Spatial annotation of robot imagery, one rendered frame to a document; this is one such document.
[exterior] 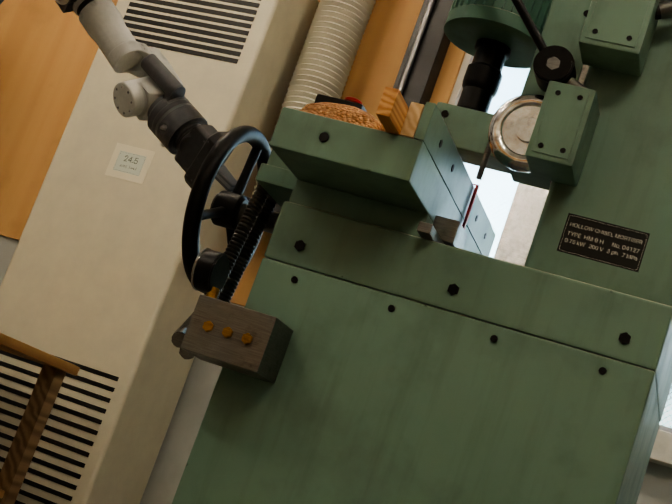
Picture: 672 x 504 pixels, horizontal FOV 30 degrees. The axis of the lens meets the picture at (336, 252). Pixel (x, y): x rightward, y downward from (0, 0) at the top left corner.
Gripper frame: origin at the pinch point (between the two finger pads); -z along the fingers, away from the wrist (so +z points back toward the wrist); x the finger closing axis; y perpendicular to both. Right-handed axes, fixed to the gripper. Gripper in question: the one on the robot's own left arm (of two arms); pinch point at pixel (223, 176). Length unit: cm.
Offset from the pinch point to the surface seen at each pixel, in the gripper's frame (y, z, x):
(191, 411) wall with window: 93, 23, -112
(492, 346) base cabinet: -22, -63, 26
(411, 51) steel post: 136, 55, -4
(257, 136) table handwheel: -6.9, -5.3, 13.9
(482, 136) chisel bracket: 5.2, -32.5, 37.2
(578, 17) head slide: 13, -30, 59
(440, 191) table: -13, -40, 33
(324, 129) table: -31, -28, 34
